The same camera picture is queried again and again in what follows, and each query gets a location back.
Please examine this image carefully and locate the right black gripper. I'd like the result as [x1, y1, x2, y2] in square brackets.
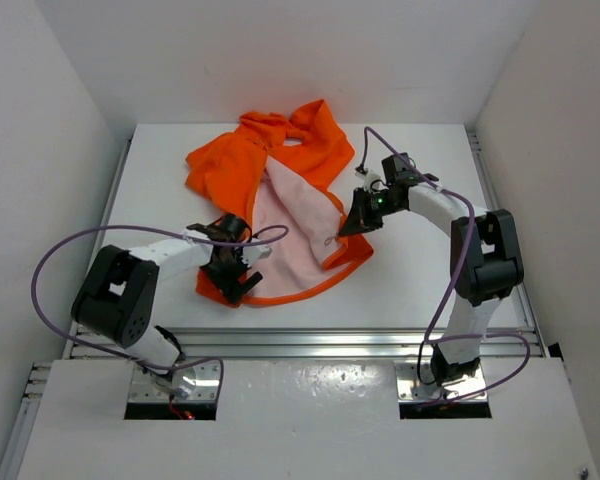
[341, 187, 404, 238]

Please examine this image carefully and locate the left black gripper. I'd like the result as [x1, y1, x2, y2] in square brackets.
[201, 245, 262, 304]

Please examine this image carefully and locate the orange jacket with pink lining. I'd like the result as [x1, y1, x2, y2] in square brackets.
[185, 100, 374, 307]

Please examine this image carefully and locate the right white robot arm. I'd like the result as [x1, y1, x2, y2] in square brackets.
[338, 154, 524, 386]

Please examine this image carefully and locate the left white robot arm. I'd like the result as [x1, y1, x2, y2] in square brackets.
[71, 214, 272, 376]

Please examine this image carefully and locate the white front cover panel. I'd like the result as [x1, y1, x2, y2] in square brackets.
[19, 359, 598, 479]

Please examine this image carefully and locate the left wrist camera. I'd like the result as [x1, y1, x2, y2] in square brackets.
[242, 245, 272, 266]

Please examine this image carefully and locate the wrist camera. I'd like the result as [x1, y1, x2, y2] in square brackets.
[242, 245, 272, 266]
[356, 167, 383, 191]

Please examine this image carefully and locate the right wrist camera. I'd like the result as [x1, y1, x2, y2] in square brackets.
[356, 167, 383, 191]

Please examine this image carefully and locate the aluminium rail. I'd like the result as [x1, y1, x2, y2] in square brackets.
[64, 326, 547, 360]

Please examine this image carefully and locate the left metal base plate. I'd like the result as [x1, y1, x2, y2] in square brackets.
[128, 360, 222, 404]

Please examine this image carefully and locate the metal base plate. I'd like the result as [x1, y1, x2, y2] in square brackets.
[128, 360, 222, 404]
[395, 360, 488, 404]

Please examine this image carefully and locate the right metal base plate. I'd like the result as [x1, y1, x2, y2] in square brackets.
[395, 360, 488, 404]

